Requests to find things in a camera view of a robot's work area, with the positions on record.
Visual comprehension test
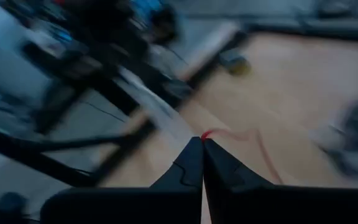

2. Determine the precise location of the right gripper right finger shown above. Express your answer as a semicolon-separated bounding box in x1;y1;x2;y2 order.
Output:
203;138;358;224

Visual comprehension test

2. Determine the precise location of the red rubber band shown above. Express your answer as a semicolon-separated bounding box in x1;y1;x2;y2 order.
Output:
200;128;285;185

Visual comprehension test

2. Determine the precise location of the tape roll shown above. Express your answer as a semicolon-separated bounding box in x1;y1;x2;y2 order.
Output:
218;48;252;77

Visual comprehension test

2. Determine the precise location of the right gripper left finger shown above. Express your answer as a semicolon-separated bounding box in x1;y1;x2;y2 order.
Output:
40;136;204;224

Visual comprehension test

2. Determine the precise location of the clear zip bag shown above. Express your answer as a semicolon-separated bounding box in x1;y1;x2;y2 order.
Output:
309;93;358;179

